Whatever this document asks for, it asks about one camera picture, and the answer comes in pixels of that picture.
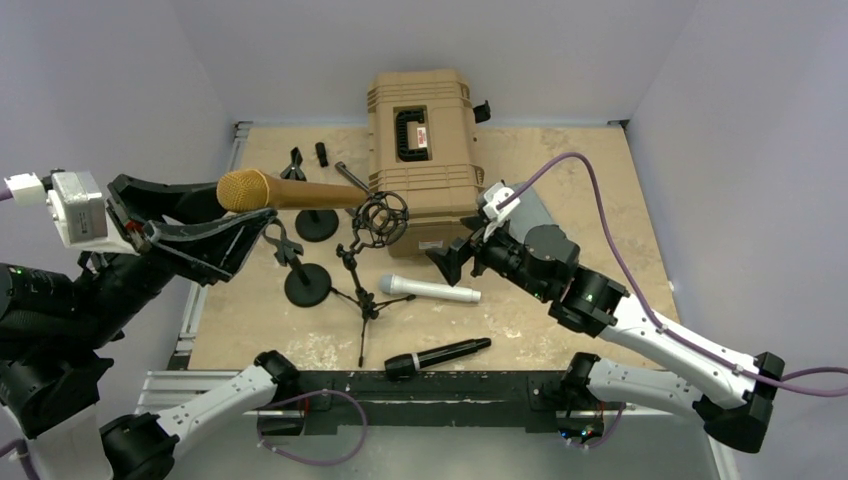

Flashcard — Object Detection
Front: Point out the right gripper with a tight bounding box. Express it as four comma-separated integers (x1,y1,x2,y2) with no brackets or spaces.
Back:
426,212,551,301

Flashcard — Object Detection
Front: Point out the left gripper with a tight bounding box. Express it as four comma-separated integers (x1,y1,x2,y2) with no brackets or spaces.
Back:
60,172,276,345

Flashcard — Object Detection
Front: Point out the gold microphone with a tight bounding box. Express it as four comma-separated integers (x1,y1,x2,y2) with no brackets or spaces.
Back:
216,169,368,213

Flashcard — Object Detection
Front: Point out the white microphone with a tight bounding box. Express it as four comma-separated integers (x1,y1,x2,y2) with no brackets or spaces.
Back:
378,274,482,304

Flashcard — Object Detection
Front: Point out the black tripod mic stand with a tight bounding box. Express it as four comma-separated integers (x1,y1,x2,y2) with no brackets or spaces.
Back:
331,191,416,367

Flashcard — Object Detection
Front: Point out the black round-base stand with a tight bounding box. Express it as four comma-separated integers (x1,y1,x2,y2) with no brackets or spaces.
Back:
279,146,340,244
262,218,332,308

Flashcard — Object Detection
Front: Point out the black round-base stand front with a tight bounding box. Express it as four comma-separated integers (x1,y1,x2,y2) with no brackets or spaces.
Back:
262,218,332,308

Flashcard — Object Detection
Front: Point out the tan plastic tool case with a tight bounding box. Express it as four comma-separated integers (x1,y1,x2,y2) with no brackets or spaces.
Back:
367,69,490,258

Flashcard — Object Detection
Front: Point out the black microphone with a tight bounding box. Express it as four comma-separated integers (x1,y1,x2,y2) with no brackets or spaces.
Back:
384,337,492,381

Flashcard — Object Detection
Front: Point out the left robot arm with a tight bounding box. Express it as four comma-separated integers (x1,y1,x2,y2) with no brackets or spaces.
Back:
1,170,298,479

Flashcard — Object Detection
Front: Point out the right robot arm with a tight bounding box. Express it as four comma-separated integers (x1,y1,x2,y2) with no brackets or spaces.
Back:
426,225,784,454

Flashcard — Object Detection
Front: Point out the grey zip pouch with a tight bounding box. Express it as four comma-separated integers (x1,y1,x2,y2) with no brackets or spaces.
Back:
509,187,555,240

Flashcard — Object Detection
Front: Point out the small black clip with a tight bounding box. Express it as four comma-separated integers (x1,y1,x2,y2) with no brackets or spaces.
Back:
315,142,329,168

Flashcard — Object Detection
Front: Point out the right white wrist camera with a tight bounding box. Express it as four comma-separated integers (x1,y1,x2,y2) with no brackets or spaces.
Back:
480,182,521,243

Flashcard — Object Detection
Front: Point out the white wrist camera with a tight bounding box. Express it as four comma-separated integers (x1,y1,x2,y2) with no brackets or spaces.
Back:
480,182,521,243
1,171,135,254

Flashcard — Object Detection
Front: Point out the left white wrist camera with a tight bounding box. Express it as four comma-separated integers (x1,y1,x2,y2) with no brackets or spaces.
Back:
1,171,135,254

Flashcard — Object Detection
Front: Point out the black L-shaped bracket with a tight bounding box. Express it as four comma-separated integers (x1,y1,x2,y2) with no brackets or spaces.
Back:
334,161,371,202

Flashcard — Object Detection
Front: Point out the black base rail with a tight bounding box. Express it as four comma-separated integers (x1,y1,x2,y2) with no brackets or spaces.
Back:
257,371,619,437

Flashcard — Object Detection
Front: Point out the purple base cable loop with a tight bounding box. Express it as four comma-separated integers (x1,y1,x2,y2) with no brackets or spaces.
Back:
256,388,370,468

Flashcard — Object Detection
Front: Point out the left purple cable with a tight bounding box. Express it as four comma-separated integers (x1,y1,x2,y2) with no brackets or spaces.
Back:
0,185,41,480

